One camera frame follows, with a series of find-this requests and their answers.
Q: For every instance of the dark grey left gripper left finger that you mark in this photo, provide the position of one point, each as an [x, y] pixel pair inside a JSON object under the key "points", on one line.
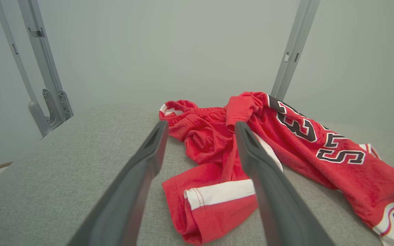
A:
{"points": [[125, 198]]}

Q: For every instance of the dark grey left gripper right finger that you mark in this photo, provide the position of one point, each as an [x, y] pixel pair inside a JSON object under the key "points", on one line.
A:
{"points": [[279, 205]]}

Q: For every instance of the red basketball jersey black lettering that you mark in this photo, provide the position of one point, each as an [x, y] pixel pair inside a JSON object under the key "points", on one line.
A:
{"points": [[354, 177]]}

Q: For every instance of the red basketball shorts white stripe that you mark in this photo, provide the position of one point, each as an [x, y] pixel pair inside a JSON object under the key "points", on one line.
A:
{"points": [[204, 143]]}

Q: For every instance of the grey metal hinged frame strut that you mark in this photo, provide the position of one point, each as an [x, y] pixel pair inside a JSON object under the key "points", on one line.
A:
{"points": [[48, 78]]}

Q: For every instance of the grey metal frame post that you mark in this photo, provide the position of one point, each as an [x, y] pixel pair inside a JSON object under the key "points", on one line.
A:
{"points": [[294, 44]]}

